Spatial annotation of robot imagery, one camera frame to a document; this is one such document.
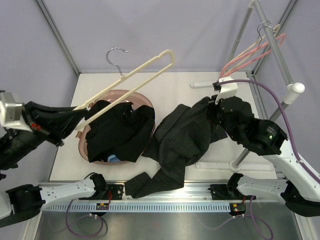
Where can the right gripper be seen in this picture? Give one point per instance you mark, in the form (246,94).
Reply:
(213,108)

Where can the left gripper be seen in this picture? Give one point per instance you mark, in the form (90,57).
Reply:
(59,125)

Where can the pink hanger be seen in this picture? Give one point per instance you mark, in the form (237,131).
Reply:
(252,58)

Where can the dark striped shirt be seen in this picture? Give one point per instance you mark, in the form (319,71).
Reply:
(179,141)

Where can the light blue shirt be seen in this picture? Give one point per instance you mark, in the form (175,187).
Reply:
(113,159)

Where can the black shirt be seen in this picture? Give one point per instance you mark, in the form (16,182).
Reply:
(122,132)

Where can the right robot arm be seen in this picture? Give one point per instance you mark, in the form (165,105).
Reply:
(299,191)

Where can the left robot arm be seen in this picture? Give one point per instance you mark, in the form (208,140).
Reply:
(27,200)

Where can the white clothes rack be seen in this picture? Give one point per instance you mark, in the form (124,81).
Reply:
(293,89)

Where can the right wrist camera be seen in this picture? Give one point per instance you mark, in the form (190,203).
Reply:
(225,88)

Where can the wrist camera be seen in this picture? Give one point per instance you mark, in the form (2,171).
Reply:
(225,88)
(11,109)

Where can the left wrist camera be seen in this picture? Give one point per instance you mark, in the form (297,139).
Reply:
(11,109)

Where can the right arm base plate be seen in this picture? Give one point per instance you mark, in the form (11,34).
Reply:
(227,191)

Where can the aluminium mounting rail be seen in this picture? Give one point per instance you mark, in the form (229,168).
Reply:
(191,190)

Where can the light blue cable duct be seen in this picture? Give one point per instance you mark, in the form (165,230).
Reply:
(142,207)

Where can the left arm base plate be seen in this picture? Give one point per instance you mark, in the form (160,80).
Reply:
(115,191)

